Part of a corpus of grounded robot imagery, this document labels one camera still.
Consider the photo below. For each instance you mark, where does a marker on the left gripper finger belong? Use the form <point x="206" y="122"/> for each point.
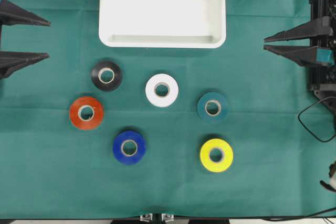
<point x="14" y="61"/>
<point x="12" y="14"/>

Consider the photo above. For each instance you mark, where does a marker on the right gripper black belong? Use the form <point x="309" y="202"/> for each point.
<point x="321" y="56"/>

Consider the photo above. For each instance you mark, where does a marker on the black tape roll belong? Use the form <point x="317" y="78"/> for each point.
<point x="106" y="75"/>

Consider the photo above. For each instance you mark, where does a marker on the teal green tape roll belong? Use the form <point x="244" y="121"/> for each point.
<point x="212" y="107"/>

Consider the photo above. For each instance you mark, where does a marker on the blue tape roll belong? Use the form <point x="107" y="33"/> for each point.
<point x="129" y="147"/>

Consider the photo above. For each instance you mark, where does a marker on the white tape roll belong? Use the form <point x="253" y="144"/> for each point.
<point x="161" y="90"/>

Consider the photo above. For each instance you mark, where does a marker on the red tape roll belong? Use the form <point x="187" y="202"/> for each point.
<point x="86" y="113"/>

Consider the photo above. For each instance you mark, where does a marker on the white plastic case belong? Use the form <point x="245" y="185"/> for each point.
<point x="162" y="23"/>

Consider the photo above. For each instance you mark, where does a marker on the yellow tape roll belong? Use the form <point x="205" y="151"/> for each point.
<point x="216" y="155"/>

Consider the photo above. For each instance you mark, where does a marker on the green table cloth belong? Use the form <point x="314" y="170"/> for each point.
<point x="282" y="141"/>

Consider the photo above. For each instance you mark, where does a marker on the white object at edge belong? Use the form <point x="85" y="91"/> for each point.
<point x="331" y="184"/>

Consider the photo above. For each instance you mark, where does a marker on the metal table clamp brackets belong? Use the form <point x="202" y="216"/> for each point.
<point x="157" y="218"/>

